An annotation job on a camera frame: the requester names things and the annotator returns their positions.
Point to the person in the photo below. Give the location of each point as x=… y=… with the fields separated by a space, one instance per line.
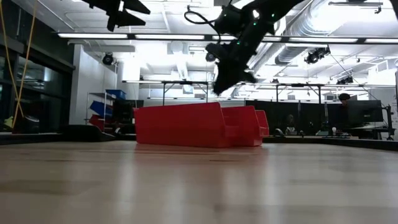
x=290 y=123
x=343 y=112

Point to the blue shelf bin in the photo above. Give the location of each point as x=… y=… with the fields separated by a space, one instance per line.
x=101 y=109
x=115 y=94

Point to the black aluminium rig frame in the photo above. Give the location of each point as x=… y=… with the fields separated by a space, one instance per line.
x=31 y=138

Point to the red plastic storage bin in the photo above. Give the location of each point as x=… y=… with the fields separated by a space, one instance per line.
x=245 y=124
x=180 y=124

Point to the white light bulb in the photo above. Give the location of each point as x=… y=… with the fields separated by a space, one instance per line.
x=334 y=130

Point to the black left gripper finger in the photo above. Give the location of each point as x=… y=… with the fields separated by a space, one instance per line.
x=124 y=19
x=133 y=6

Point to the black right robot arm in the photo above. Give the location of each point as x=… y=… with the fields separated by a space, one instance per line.
x=248 y=31

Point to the black metal station frame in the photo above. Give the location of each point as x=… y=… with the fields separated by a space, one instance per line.
x=186 y=82
x=357 y=85

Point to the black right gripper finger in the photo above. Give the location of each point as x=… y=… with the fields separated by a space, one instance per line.
x=230 y=76
x=220 y=79

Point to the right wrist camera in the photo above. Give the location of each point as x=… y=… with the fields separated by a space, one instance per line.
x=214 y=51

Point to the metal shelf rack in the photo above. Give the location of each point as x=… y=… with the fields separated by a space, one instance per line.
x=87 y=109

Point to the black desk calculator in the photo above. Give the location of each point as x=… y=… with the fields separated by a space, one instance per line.
x=87 y=133

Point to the black ceiling spotlight cluster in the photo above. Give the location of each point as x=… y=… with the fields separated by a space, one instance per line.
x=317 y=55

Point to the small grey dome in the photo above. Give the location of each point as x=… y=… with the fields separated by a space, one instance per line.
x=278 y=132

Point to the black ceiling track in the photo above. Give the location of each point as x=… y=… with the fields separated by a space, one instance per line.
x=354 y=3

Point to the red shelf bin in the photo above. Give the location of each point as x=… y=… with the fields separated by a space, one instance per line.
x=97 y=122

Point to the silver ventilation duct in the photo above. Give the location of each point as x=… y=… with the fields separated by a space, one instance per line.
x=295 y=46

